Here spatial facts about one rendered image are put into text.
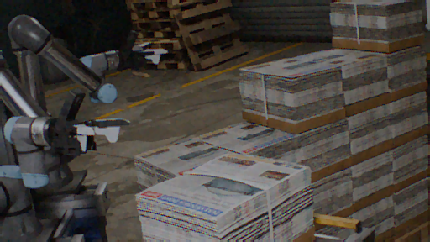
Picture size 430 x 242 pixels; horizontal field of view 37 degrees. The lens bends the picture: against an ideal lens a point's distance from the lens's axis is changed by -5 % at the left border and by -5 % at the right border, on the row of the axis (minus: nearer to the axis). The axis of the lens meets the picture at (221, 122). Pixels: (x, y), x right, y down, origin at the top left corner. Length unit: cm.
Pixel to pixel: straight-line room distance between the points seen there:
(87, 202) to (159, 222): 89
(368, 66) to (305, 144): 48
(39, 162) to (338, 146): 152
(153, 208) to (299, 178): 39
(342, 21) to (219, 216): 189
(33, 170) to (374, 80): 175
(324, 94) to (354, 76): 20
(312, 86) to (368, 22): 54
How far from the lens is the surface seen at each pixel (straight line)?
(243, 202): 158
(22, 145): 176
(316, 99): 277
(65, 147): 166
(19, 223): 210
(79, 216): 257
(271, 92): 279
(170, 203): 162
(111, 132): 167
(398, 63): 314
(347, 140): 295
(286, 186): 170
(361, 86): 297
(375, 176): 314
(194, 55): 880
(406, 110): 323
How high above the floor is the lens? 163
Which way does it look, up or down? 15 degrees down
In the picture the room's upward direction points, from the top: 7 degrees counter-clockwise
